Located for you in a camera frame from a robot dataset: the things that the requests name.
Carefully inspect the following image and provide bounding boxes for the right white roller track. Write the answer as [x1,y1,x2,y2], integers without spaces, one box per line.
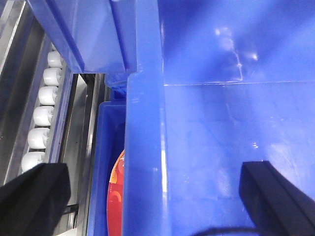
[21,49,63,173]

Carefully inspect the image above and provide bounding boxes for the large blue plastic bin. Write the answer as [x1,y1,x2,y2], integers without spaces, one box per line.
[123,0,315,236]

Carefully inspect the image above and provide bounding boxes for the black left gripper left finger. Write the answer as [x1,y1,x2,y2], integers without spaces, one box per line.
[0,163,71,236]

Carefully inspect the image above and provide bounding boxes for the red orange package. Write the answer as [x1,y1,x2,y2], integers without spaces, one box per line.
[107,150,125,236]

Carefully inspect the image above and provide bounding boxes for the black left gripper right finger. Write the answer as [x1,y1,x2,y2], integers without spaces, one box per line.
[239,161,315,236]

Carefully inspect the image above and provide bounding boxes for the lower shelf blue bin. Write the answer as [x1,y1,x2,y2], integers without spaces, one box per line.
[87,101,126,236]

